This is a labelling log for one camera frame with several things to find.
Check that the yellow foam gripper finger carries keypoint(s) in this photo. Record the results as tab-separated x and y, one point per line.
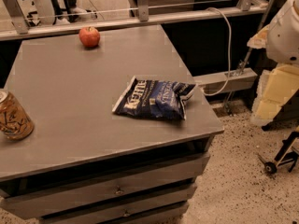
258	41
275	89

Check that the blue chip bag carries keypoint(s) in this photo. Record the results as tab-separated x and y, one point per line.
154	99

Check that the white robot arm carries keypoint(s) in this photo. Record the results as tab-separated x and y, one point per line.
280	39

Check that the red apple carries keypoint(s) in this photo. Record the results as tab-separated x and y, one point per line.
89	37

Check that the grey metal box beam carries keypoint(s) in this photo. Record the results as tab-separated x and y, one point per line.
223	82

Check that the black wheeled cart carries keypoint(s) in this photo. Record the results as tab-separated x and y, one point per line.
287	154

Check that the tea drink can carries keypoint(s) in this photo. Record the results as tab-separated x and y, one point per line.
14	121

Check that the metal railing frame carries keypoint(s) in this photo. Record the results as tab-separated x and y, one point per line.
36	18

